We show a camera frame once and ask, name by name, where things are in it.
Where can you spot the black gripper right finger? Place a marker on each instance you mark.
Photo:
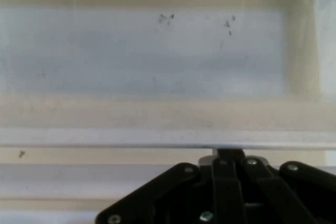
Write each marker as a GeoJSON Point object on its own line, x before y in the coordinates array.
{"type": "Point", "coordinates": [288, 195]}

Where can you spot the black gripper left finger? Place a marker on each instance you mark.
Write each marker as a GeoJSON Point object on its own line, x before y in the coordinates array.
{"type": "Point", "coordinates": [170, 195]}

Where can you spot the cream toaster oven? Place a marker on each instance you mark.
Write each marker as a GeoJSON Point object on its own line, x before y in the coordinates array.
{"type": "Point", "coordinates": [157, 51]}

